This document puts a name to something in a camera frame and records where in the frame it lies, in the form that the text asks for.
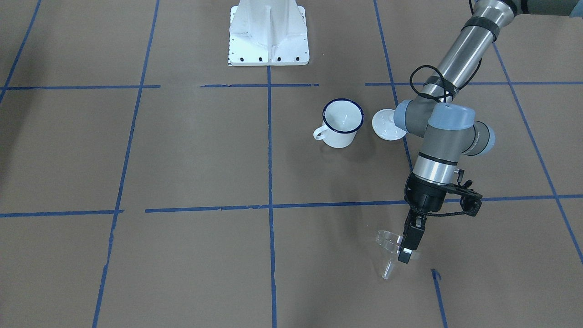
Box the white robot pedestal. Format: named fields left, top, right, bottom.
left=228, top=0, right=310, bottom=67

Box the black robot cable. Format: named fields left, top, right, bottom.
left=403, top=65, right=470, bottom=217

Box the white cup lid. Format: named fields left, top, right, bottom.
left=371, top=109, right=406, bottom=141

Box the white enamel cup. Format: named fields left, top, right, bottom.
left=313, top=99, right=364, bottom=148

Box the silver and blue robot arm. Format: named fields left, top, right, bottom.
left=394, top=0, right=582, bottom=263

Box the clear plastic funnel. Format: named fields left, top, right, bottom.
left=375, top=230, right=404, bottom=281

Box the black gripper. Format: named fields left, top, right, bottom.
left=398, top=173, right=446, bottom=264

